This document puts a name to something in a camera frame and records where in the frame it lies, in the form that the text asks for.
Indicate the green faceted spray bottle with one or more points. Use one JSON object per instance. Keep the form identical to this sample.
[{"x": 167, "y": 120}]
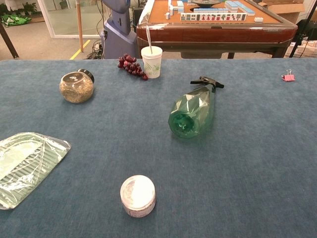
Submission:
[{"x": 193, "y": 109}]

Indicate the blue carpet table cover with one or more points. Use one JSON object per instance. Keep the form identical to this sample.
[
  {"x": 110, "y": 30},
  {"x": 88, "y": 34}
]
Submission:
[{"x": 123, "y": 136}]

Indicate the white paper cup leaf print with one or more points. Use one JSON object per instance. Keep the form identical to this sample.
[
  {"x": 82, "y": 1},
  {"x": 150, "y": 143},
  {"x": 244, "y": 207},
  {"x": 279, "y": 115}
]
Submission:
[{"x": 152, "y": 67}]

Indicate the red grape bunch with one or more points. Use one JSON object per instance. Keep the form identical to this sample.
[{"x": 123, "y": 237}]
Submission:
[{"x": 128, "y": 65}]

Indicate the white drinking straw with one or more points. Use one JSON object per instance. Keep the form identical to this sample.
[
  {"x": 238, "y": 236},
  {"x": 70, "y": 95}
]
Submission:
[{"x": 149, "y": 41}]

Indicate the white round cream jar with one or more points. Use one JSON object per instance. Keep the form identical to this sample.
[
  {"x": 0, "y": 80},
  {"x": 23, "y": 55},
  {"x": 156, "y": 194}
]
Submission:
[{"x": 137, "y": 196}]

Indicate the round glass jar black lid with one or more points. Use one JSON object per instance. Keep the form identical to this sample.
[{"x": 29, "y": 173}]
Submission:
[{"x": 76, "y": 91}]

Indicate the brown mahjong table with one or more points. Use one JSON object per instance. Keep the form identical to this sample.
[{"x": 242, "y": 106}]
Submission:
[{"x": 210, "y": 34}]

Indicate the single standing mahjong tile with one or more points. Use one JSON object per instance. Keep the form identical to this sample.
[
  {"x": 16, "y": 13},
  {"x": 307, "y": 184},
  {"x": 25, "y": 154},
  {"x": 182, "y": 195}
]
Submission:
[{"x": 167, "y": 15}]

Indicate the row of face-up mahjong tiles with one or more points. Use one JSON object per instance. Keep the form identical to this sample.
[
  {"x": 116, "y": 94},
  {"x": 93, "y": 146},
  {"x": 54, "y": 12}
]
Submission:
[{"x": 213, "y": 17}]

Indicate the wooden pole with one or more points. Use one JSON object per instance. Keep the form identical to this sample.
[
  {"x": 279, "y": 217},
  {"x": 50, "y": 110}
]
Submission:
[{"x": 79, "y": 29}]

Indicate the row of blue-backed mahjong tiles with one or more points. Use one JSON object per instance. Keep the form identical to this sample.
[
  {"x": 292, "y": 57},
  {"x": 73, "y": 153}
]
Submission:
[{"x": 209, "y": 10}]

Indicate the pink binder clip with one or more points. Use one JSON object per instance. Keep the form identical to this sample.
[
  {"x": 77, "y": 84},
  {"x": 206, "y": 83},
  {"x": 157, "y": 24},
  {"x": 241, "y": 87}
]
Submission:
[{"x": 288, "y": 78}]

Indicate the long stack of mahjong tiles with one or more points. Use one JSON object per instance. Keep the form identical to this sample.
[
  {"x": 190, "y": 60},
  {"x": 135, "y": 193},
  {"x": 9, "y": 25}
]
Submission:
[{"x": 239, "y": 7}]

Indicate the single white mahjong tile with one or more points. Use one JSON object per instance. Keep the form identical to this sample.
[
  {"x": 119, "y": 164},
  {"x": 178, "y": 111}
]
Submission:
[{"x": 258, "y": 19}]

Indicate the green comb in clear packaging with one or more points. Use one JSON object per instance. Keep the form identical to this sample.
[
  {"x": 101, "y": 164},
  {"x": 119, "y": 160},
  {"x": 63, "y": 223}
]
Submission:
[{"x": 24, "y": 168}]

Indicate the white framed glass partition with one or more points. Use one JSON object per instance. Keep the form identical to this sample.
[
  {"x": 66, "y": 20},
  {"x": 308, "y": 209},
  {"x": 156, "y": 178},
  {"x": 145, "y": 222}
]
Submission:
[{"x": 47, "y": 17}]

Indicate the black tripod leg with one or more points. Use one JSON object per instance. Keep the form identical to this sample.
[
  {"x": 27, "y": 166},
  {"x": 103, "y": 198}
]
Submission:
[{"x": 294, "y": 50}]

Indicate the white plastic crate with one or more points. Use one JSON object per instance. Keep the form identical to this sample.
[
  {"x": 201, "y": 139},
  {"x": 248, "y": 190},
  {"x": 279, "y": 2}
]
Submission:
[{"x": 307, "y": 50}]

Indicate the black slanted pole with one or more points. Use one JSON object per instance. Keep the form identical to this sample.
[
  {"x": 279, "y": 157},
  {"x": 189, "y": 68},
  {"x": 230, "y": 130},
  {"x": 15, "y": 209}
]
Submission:
[{"x": 10, "y": 42}]

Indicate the cardboard box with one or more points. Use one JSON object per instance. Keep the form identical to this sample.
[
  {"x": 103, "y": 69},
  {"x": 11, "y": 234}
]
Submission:
[{"x": 289, "y": 12}]

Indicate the potted green plants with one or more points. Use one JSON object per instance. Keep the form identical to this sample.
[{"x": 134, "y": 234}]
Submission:
[{"x": 28, "y": 7}]

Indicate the green bag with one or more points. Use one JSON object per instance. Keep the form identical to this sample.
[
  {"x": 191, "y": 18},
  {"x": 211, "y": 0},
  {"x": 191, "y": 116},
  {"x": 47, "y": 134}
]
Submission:
[{"x": 15, "y": 19}]

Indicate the black equipment case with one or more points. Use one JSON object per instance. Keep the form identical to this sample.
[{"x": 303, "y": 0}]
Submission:
[{"x": 309, "y": 29}]

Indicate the blue machine pedestal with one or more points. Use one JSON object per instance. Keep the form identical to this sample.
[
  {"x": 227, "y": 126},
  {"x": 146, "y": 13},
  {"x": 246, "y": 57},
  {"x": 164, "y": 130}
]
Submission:
[{"x": 116, "y": 42}]

